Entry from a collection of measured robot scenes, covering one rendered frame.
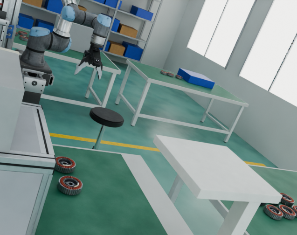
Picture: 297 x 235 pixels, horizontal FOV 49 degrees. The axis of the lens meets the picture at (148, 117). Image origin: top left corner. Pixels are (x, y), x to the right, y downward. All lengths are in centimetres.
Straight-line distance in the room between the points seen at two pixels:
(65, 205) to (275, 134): 480
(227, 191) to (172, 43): 827
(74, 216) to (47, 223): 12
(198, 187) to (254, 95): 542
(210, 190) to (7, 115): 63
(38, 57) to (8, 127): 129
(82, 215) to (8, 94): 70
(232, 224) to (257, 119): 502
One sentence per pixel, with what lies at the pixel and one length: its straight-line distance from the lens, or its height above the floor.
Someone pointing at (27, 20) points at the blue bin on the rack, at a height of 45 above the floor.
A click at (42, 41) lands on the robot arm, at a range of 224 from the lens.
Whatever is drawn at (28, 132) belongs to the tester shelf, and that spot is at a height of 111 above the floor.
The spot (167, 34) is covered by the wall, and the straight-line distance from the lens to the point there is 910.
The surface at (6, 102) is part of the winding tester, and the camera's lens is 97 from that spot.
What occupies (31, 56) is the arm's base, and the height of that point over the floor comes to 109.
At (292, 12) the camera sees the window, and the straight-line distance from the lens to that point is 641.
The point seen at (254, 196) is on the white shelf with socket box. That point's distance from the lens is 119.
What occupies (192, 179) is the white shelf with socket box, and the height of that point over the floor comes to 120.
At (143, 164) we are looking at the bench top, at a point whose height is 75.
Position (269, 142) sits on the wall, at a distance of 597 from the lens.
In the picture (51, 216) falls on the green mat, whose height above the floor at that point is 75.
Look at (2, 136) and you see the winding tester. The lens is 102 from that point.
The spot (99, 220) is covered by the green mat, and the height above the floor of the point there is 75.
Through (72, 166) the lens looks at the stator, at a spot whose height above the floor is 79.
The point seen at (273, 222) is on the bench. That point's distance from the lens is 218.
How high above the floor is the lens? 165
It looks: 18 degrees down
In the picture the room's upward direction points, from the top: 21 degrees clockwise
